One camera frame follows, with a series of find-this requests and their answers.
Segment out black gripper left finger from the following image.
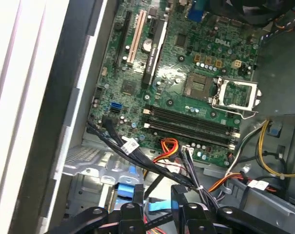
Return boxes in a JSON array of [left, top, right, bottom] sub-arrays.
[[48, 183, 149, 234]]

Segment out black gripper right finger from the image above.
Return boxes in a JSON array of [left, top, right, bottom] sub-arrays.
[[171, 184, 293, 234]]

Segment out hard disk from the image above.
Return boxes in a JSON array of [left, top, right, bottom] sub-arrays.
[[108, 165, 148, 215]]

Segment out black wire blue tab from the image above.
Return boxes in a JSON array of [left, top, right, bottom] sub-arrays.
[[144, 197, 174, 227]]

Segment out metal disk bay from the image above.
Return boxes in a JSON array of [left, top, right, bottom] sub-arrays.
[[61, 146, 162, 220]]

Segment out RAM slot white clips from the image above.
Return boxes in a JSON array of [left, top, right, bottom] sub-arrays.
[[142, 118, 238, 142]]

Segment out cream expansion slot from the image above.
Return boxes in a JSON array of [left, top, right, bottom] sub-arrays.
[[127, 10, 148, 68]]

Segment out black expansion slot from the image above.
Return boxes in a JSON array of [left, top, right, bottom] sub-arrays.
[[113, 9, 133, 70]]

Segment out blue SATA port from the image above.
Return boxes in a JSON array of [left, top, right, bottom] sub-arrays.
[[110, 102, 123, 114]]

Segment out metal socket cover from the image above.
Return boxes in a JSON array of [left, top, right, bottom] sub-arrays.
[[212, 76, 263, 111]]

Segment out CPU socket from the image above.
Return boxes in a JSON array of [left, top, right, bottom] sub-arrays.
[[183, 72, 220, 103]]

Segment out black PC case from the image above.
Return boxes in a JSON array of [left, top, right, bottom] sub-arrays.
[[5, 0, 295, 234]]

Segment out grey power supply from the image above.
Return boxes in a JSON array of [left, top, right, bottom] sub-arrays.
[[251, 23, 295, 117]]

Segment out silver coin battery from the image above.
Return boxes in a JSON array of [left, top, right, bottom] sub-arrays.
[[142, 39, 154, 52]]

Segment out green Dell motherboard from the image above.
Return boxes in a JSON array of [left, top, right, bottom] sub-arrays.
[[88, 0, 262, 169]]

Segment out blue VGA connector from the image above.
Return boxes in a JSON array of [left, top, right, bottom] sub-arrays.
[[187, 0, 206, 22]]

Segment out black case fan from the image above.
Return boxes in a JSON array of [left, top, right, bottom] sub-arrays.
[[209, 0, 294, 26]]

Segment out orange wire bundle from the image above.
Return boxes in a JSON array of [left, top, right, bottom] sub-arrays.
[[208, 170, 279, 193]]

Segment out black cable bundle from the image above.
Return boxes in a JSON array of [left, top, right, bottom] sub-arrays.
[[86, 117, 221, 210]]

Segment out orange red wire loop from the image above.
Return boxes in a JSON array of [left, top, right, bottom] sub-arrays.
[[152, 137, 181, 164]]

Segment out grey white wire bundle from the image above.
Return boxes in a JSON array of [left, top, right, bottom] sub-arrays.
[[225, 121, 270, 176]]

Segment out yellow wire bundle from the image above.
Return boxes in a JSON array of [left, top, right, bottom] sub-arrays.
[[256, 119, 295, 178]]

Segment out blue cable clip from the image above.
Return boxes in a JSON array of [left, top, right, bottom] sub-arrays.
[[269, 123, 283, 136]]

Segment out wire locking lever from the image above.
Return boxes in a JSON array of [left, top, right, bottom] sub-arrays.
[[212, 96, 259, 120]]

